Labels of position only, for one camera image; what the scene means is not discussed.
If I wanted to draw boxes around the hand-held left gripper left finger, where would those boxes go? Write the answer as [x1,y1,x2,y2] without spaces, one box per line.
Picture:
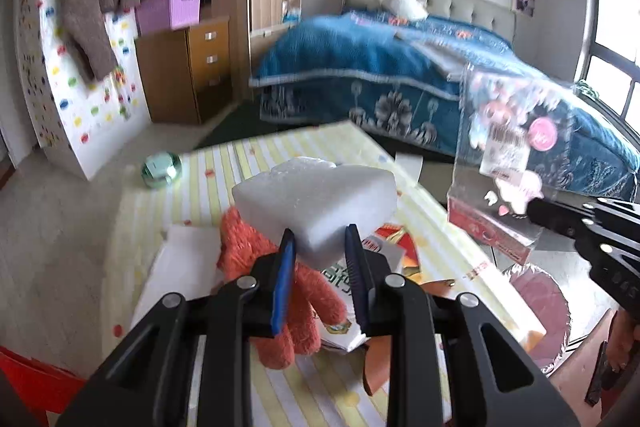
[55,228,298,427]

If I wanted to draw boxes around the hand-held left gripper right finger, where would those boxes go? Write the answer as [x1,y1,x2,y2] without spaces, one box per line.
[344,224,581,427]

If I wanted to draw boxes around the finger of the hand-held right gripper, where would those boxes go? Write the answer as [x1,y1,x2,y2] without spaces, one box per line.
[527,197,596,239]

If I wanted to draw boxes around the orange plush toy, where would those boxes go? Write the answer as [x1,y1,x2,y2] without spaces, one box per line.
[216,207,348,370]

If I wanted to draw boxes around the white foam block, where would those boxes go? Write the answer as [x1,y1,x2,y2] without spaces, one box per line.
[231,158,398,265]

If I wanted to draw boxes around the clear printed plastic bag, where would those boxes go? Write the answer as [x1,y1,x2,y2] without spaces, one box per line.
[447,62,576,265]

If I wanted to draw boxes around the brown cardboard piece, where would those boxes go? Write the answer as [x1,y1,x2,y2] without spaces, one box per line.
[364,336,401,397]

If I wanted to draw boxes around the white foam sheet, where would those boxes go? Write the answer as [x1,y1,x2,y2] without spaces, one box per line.
[137,224,226,318]

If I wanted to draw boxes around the white paper sheet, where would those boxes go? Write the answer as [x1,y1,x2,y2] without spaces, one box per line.
[395,153,425,182]

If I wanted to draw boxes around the yellow striped tablecloth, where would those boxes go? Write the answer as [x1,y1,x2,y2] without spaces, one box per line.
[102,122,546,427]

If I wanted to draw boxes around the window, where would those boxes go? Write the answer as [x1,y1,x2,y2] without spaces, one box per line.
[572,0,640,118]

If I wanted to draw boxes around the green round tin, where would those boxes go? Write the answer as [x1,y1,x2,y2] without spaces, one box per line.
[141,152,182,189]

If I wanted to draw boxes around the pale flat book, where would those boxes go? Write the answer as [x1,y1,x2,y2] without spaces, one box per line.
[395,27,476,80]

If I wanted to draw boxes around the bed with blue blanket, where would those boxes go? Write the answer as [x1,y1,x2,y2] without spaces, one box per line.
[249,9,640,202]

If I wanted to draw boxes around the wooden drawer cabinet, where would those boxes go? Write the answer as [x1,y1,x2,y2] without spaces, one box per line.
[135,17,233,125]

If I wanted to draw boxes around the white pillow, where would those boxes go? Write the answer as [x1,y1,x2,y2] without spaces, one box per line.
[377,0,430,20]

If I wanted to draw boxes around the red plastic stool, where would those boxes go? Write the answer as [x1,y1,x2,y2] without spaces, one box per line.
[0,346,86,427]

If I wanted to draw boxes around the white dotted cabinet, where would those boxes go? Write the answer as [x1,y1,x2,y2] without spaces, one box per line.
[15,0,151,180]

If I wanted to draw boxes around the purple plastic basket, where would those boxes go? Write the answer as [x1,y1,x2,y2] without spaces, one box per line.
[136,0,203,35]

